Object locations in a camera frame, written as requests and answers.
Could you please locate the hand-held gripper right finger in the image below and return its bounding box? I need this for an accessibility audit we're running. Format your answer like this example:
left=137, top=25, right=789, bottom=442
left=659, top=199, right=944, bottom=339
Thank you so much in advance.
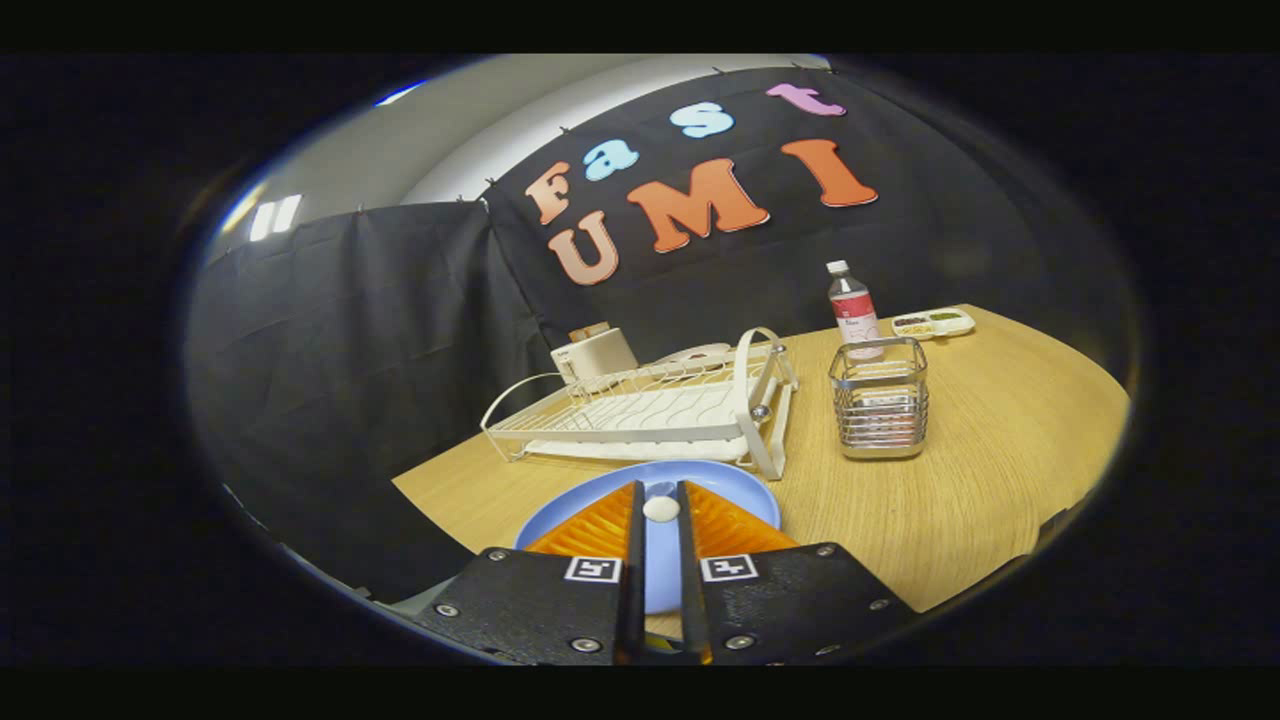
left=677, top=480, right=916, bottom=666

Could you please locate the clear bottle with red label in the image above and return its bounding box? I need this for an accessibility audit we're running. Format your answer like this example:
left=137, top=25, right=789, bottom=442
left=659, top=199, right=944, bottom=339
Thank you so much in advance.
left=826, top=260, right=885, bottom=359

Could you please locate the white toaster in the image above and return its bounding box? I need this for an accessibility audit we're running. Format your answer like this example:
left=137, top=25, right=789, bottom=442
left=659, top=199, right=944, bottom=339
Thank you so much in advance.
left=551, top=327, right=639, bottom=385

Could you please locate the white wire dish rack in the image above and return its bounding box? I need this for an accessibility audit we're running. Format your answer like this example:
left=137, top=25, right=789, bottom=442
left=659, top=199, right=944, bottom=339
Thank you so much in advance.
left=480, top=327, right=799, bottom=481

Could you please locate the white oval plate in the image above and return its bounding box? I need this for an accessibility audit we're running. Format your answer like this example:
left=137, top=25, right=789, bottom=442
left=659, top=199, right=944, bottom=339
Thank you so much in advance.
left=652, top=343, right=734, bottom=366

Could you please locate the white divided tray with beans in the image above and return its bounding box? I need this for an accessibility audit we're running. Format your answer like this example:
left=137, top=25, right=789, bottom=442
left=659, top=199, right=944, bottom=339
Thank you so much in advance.
left=891, top=307, right=976, bottom=341

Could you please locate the metal wire basket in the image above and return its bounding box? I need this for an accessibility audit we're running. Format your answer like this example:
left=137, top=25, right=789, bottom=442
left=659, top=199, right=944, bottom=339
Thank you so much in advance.
left=828, top=337, right=930, bottom=460

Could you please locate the black backdrop cloth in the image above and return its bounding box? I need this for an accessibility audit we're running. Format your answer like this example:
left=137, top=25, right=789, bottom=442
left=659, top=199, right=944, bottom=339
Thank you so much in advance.
left=185, top=65, right=1141, bottom=601

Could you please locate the blue plate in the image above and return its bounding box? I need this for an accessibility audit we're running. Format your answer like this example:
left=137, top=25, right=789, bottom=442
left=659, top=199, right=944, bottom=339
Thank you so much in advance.
left=513, top=460, right=782, bottom=615

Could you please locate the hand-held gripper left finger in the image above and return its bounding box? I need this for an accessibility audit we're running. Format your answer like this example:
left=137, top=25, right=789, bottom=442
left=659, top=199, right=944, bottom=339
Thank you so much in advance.
left=415, top=480, right=646, bottom=666

